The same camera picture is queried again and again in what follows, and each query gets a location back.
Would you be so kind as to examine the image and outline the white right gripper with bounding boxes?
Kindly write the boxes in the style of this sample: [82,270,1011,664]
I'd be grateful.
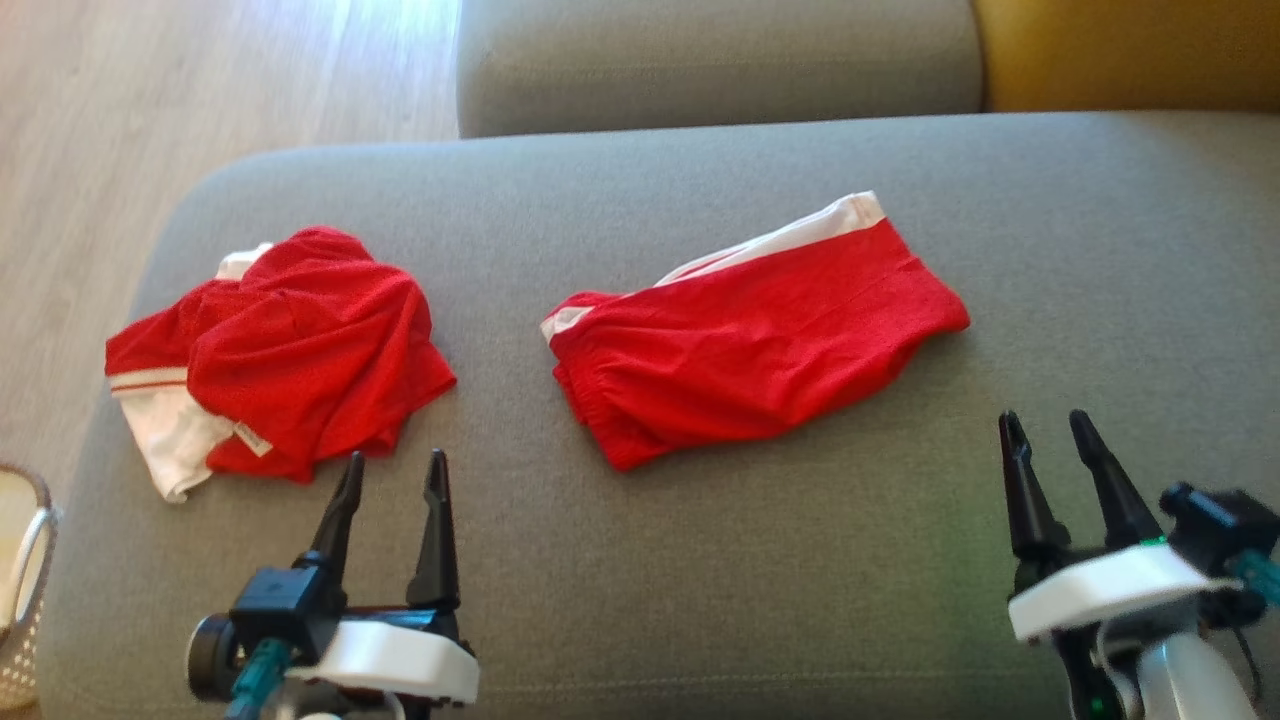
[997,408,1239,644]

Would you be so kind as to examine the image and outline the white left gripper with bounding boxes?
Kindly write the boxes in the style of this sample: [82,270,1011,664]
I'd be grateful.
[285,449,482,707]

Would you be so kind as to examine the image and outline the red jersey with white sleeves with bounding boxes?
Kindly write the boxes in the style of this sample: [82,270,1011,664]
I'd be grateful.
[104,225,459,504]

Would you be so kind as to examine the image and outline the red shorts with white stripe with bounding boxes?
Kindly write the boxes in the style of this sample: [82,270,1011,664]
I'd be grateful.
[541,191,972,473]

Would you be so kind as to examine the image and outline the grey sofa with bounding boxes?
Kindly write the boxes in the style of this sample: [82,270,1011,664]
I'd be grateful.
[35,110,1280,720]

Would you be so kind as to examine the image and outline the cream perforated laundry basket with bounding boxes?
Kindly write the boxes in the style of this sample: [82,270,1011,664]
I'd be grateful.
[0,462,60,713]

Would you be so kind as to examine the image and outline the yellow cushion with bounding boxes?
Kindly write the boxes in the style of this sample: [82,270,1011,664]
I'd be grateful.
[973,0,1280,114]

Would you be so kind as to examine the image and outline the grey sofa back cushion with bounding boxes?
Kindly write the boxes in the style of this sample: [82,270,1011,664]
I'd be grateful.
[456,0,987,139]

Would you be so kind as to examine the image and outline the black cable with teal plug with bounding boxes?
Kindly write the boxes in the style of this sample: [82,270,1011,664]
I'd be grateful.
[1230,550,1280,706]
[222,638,293,720]

